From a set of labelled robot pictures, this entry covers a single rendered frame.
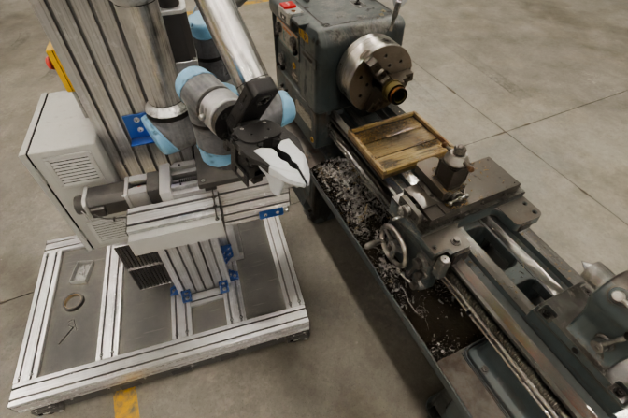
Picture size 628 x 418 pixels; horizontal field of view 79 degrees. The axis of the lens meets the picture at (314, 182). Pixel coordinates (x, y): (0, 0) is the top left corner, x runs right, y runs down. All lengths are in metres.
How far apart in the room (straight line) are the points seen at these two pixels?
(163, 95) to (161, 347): 1.27
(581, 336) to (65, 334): 2.01
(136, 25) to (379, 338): 1.76
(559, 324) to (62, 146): 1.49
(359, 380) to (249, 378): 0.52
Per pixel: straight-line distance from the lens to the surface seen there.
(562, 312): 1.32
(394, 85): 1.63
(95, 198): 1.30
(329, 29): 1.73
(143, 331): 2.05
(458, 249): 1.35
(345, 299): 2.20
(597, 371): 1.29
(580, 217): 3.07
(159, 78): 0.96
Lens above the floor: 1.95
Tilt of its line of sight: 45 degrees down
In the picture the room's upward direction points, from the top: straight up
